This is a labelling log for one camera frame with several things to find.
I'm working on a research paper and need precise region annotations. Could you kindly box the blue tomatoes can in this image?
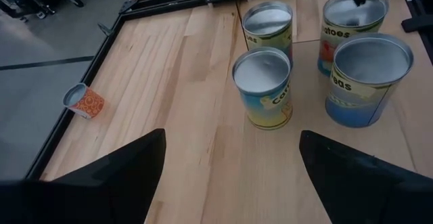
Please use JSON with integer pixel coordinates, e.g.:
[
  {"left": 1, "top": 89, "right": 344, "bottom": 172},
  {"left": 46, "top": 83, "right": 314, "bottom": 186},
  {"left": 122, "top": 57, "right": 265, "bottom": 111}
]
[{"left": 317, "top": 0, "right": 390, "bottom": 78}]

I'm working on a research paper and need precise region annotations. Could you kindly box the black aluminium table frame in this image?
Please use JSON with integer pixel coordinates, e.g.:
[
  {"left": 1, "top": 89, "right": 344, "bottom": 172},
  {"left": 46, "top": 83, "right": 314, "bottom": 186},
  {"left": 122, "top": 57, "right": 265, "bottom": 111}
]
[{"left": 25, "top": 0, "right": 433, "bottom": 181}]

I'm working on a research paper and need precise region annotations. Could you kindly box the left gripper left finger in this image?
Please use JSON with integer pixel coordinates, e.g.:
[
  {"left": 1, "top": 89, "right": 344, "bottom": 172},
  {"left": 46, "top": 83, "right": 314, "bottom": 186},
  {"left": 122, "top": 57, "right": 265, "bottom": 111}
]
[{"left": 0, "top": 128, "right": 167, "bottom": 224}]

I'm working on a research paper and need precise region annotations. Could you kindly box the yellow blue carrots can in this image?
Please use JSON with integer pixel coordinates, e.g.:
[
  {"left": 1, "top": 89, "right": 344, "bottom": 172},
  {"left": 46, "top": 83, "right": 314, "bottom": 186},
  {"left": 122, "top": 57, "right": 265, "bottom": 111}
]
[{"left": 231, "top": 46, "right": 294, "bottom": 131}]

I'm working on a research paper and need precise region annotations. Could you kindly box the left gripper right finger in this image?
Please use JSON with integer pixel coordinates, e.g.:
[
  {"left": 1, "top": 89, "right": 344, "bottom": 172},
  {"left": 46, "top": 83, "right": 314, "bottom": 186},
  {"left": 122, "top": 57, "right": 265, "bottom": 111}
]
[{"left": 298, "top": 129, "right": 433, "bottom": 224}]

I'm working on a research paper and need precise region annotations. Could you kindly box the orange patterned can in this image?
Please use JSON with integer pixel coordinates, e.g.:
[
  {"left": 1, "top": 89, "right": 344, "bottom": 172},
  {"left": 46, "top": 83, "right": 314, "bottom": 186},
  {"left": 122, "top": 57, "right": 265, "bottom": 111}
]
[{"left": 62, "top": 82, "right": 106, "bottom": 120}]

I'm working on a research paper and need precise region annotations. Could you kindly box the black wheeled stand base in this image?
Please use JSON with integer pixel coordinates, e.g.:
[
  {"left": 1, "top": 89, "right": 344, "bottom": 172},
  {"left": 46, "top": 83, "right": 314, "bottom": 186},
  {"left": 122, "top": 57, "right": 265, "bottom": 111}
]
[{"left": 0, "top": 0, "right": 85, "bottom": 20}]

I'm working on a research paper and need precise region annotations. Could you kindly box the yellow green label can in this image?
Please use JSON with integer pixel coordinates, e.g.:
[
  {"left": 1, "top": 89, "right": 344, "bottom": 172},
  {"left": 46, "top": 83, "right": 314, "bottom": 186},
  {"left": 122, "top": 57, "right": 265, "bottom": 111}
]
[{"left": 241, "top": 0, "right": 294, "bottom": 62}]

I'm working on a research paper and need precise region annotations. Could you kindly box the blue peas can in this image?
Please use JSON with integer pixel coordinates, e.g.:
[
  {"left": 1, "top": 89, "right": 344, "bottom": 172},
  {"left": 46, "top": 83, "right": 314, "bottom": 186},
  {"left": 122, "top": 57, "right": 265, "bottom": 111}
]
[{"left": 324, "top": 32, "right": 415, "bottom": 129}]

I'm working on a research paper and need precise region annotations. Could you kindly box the small black frame clamp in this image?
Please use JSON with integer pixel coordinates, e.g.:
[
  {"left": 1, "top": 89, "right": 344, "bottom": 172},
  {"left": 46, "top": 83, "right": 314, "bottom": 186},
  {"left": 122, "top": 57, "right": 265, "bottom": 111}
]
[{"left": 97, "top": 22, "right": 113, "bottom": 37}]

